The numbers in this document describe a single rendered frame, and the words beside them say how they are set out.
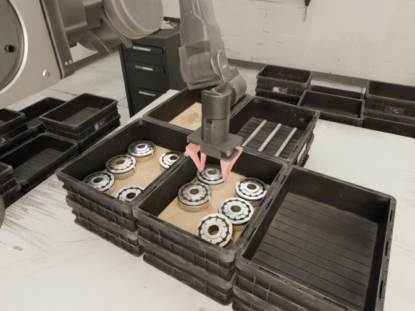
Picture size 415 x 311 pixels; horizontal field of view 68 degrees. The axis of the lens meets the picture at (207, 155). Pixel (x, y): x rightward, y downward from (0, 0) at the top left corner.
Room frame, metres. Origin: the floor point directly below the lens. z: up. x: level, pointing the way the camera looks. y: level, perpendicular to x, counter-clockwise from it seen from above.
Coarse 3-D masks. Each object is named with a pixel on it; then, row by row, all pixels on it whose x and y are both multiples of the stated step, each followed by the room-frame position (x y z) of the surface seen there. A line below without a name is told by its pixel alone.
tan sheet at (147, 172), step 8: (160, 152) 0.96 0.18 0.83; (152, 160) 0.91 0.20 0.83; (144, 168) 0.86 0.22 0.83; (152, 168) 0.86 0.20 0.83; (136, 176) 0.82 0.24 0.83; (144, 176) 0.82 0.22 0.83; (152, 176) 0.82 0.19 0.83; (120, 184) 0.78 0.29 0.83; (128, 184) 0.78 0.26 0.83; (136, 184) 0.78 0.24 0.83; (144, 184) 0.78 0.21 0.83
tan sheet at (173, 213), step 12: (192, 180) 0.80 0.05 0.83; (228, 180) 0.80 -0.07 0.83; (216, 192) 0.74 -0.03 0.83; (228, 192) 0.74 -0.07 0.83; (216, 204) 0.68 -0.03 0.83; (168, 216) 0.64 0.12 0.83; (180, 216) 0.64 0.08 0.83; (192, 216) 0.64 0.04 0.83; (204, 216) 0.64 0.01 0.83; (192, 228) 0.59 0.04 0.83
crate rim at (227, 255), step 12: (264, 156) 0.80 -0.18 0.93; (276, 180) 0.70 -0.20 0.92; (264, 204) 0.59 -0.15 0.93; (144, 216) 0.54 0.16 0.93; (252, 216) 0.54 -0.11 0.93; (168, 228) 0.51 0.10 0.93; (180, 228) 0.50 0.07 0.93; (192, 240) 0.47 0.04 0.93; (204, 240) 0.47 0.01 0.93; (240, 240) 0.47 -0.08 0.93; (216, 252) 0.44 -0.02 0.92; (228, 252) 0.43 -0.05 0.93
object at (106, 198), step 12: (144, 120) 1.04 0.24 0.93; (120, 132) 0.95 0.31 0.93; (180, 132) 0.95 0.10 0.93; (96, 144) 0.87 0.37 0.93; (84, 156) 0.81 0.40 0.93; (180, 156) 0.80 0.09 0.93; (60, 168) 0.74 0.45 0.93; (168, 168) 0.74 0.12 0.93; (60, 180) 0.71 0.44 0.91; (72, 180) 0.68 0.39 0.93; (156, 180) 0.68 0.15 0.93; (84, 192) 0.66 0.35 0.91; (96, 192) 0.63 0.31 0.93; (144, 192) 0.63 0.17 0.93; (108, 204) 0.61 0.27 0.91; (120, 204) 0.58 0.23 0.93; (132, 204) 0.58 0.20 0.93
